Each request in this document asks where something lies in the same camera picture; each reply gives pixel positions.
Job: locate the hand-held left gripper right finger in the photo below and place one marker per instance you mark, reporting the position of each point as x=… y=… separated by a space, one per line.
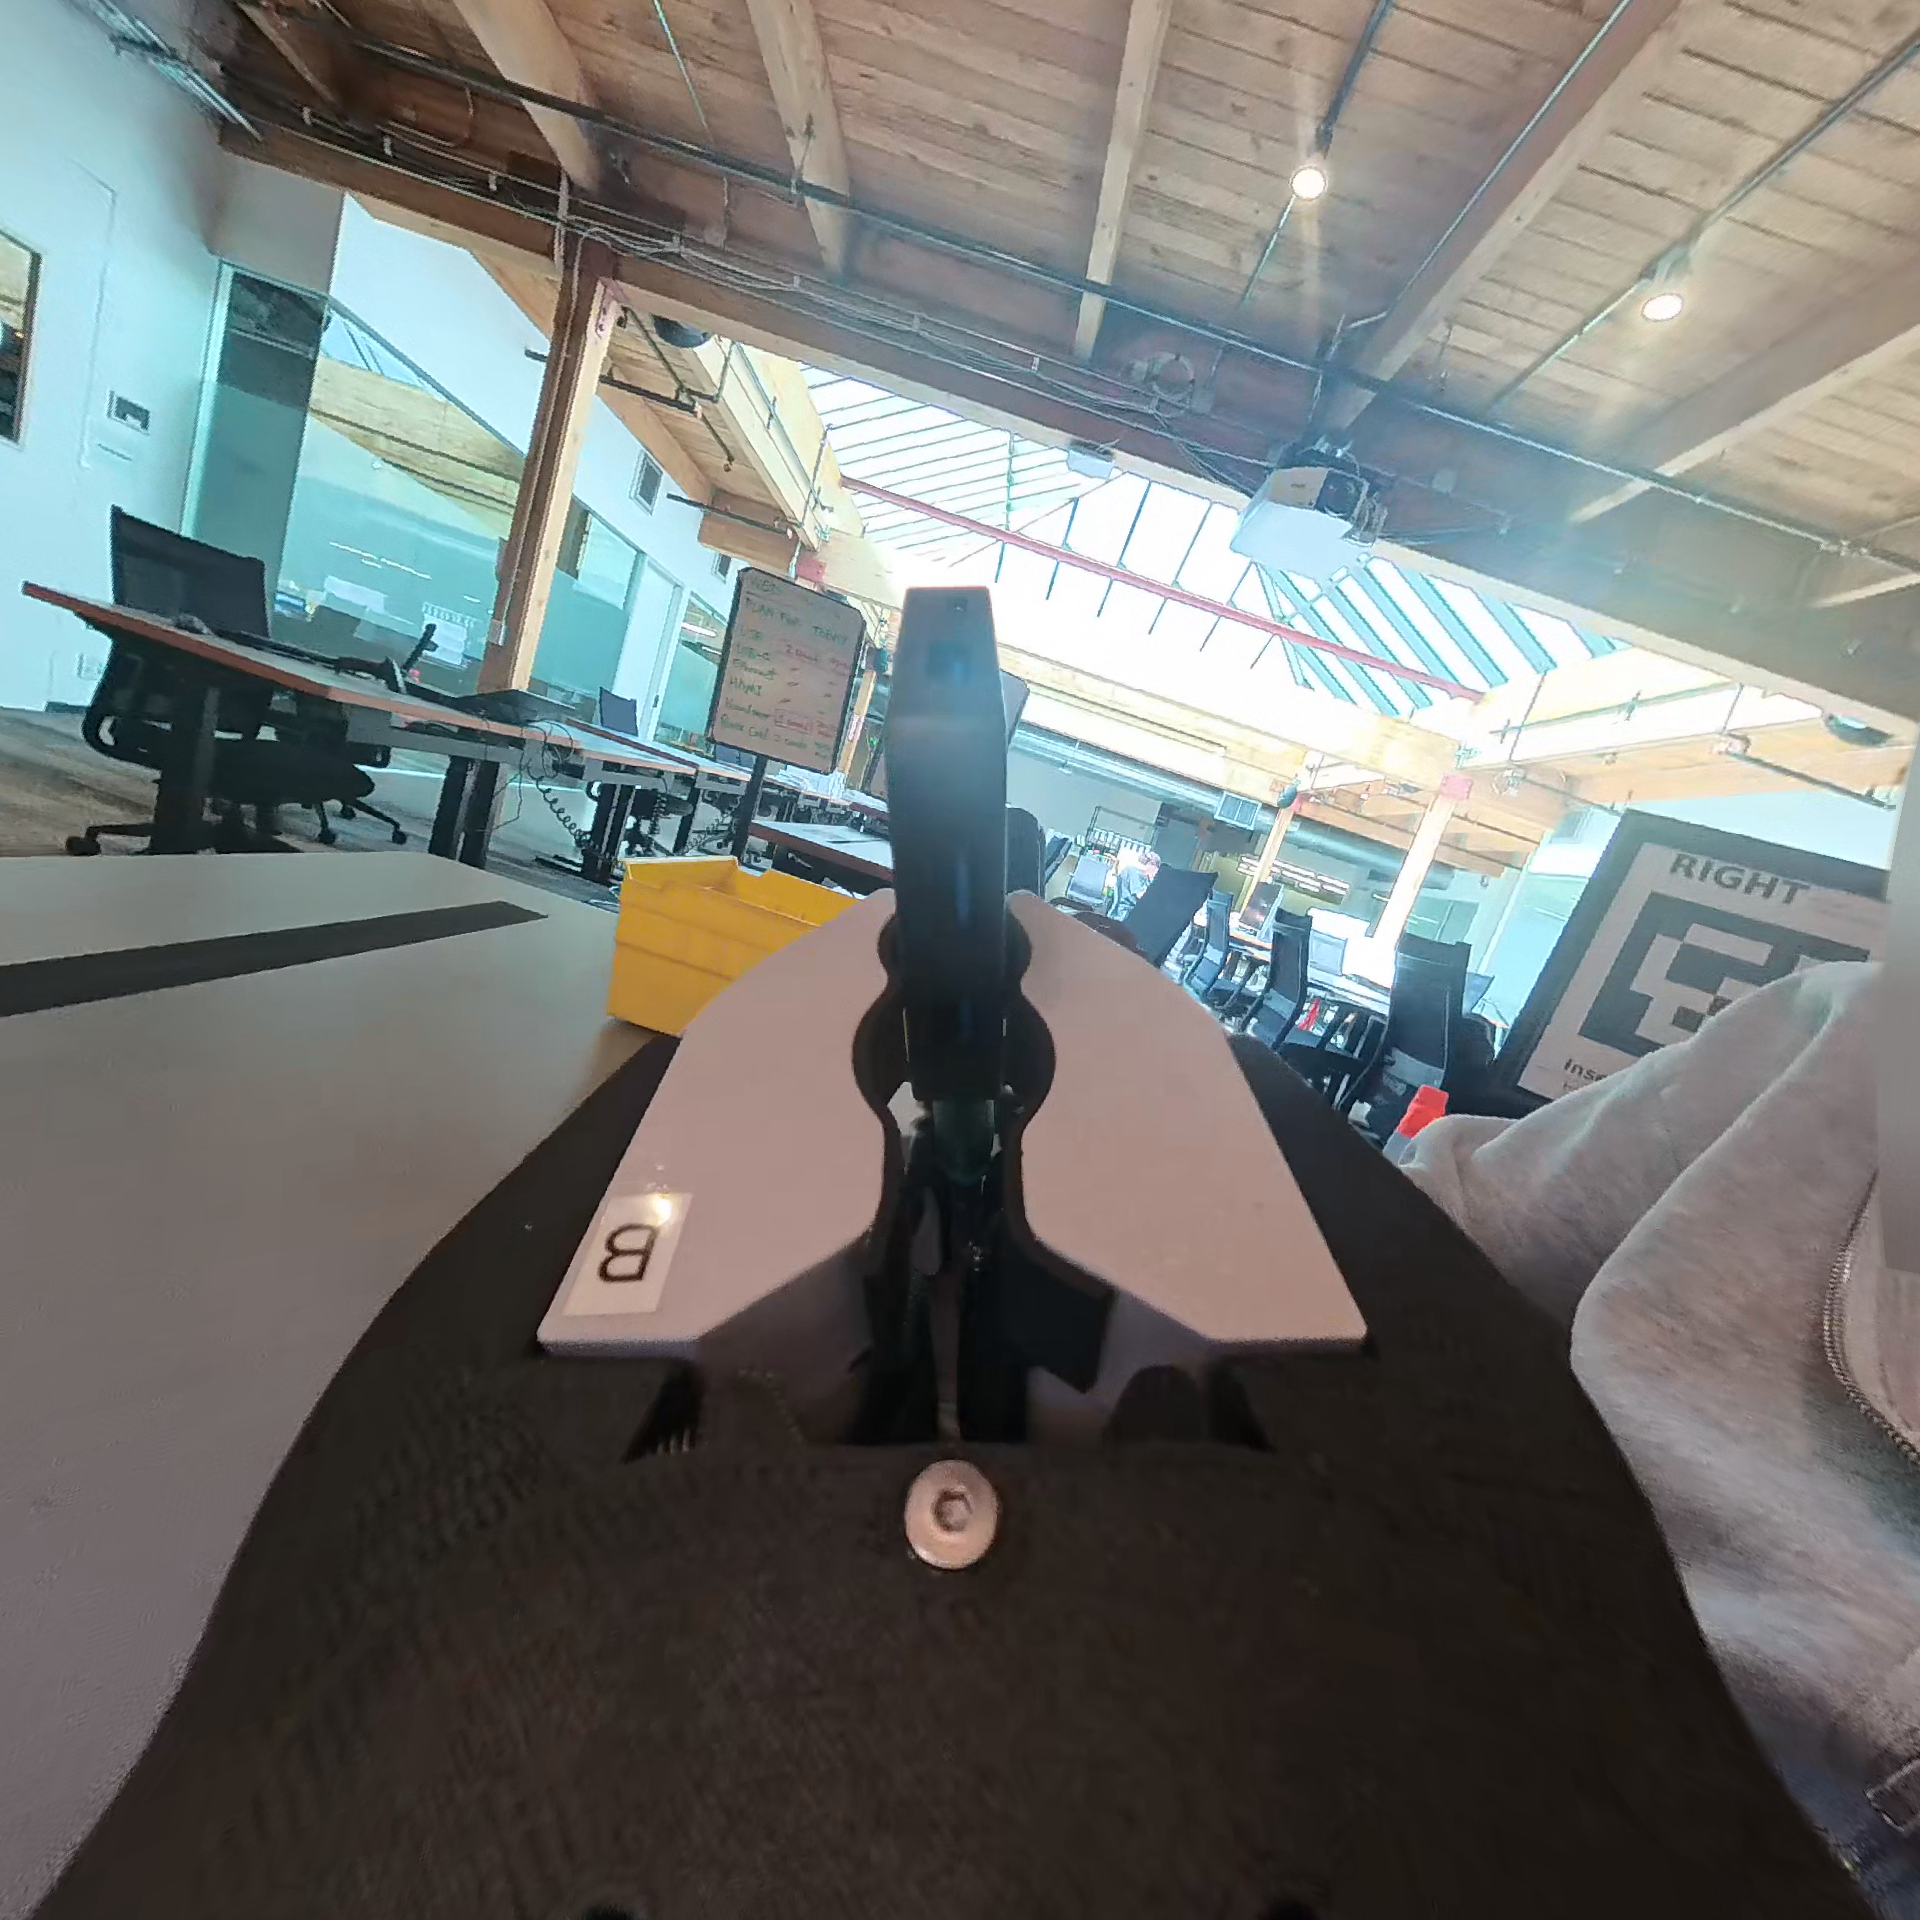
x=1156 y=1154

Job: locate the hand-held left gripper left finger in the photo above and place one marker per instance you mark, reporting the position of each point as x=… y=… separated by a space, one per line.
x=751 y=1142

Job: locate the yellow plastic bin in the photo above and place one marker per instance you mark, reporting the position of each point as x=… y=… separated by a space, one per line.
x=676 y=944

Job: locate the black hdmi switch box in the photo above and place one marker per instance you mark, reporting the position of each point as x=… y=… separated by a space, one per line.
x=944 y=840

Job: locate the orange traffic cone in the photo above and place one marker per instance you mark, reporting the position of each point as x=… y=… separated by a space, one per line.
x=1424 y=1118

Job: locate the row of black office chairs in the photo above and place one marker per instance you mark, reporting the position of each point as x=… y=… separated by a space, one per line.
x=1424 y=1005

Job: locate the wood-edged office desk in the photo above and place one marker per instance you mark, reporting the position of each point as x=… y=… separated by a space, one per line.
x=476 y=797

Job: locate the whiteboard on stand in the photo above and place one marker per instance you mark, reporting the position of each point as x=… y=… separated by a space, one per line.
x=780 y=674

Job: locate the black white printed sign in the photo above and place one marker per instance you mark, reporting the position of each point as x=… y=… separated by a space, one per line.
x=1651 y=960

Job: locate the white ceiling projector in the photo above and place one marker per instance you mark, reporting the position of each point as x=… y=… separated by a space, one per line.
x=1300 y=518

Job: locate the black mesh office chair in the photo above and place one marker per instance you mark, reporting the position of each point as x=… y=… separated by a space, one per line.
x=181 y=580

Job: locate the round ceiling spotlight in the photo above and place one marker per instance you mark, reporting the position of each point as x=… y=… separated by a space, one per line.
x=1311 y=181
x=1663 y=308

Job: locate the wooden support post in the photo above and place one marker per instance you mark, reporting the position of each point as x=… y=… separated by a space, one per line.
x=541 y=495

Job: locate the framed wall picture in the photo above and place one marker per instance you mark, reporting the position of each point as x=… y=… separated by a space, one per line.
x=14 y=346

